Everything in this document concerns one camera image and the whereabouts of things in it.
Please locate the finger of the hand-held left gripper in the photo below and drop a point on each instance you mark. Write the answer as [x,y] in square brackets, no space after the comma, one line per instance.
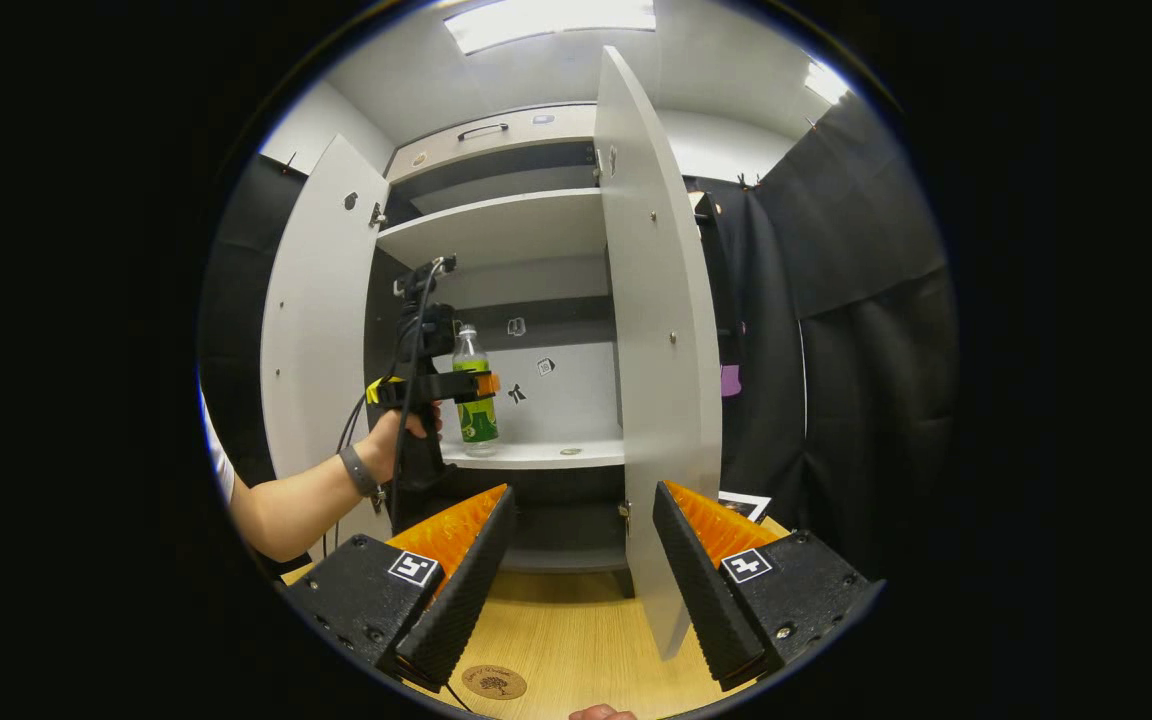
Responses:
[436,387]

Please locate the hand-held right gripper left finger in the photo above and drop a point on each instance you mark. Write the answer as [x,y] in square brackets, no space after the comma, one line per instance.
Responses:
[466,600]

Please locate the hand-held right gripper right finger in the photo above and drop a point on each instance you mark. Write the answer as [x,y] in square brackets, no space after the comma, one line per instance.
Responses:
[701,600]

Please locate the green label bottle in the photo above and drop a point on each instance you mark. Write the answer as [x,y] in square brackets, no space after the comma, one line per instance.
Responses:
[476,425]

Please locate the round wooden coaster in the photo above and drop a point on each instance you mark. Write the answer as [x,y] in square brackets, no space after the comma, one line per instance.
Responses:
[494,682]

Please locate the grey cabinet door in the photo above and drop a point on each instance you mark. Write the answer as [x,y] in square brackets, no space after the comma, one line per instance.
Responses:
[321,300]
[656,350]

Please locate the metal door hinge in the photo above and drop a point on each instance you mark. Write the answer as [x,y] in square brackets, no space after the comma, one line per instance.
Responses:
[377,213]
[598,162]
[624,515]

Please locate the grey cabinet shelf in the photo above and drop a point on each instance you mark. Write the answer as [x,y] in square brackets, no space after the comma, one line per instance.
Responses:
[556,455]
[506,230]

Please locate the grey cabinet drawer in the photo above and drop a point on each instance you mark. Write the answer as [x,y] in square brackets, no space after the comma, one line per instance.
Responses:
[496,150]

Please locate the white portrait booklet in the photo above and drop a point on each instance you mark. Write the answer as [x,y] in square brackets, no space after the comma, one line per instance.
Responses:
[744,506]

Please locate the dark grey wristband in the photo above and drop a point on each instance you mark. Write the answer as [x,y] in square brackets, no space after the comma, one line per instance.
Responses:
[359,470]

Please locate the black backdrop cloth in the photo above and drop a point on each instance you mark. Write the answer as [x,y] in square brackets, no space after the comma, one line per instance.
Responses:
[856,400]

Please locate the large ceiling light panel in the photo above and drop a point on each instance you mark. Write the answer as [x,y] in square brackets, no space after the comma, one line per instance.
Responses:
[551,20]

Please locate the small ceiling light panel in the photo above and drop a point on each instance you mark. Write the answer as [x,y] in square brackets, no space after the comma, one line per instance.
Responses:
[826,82]

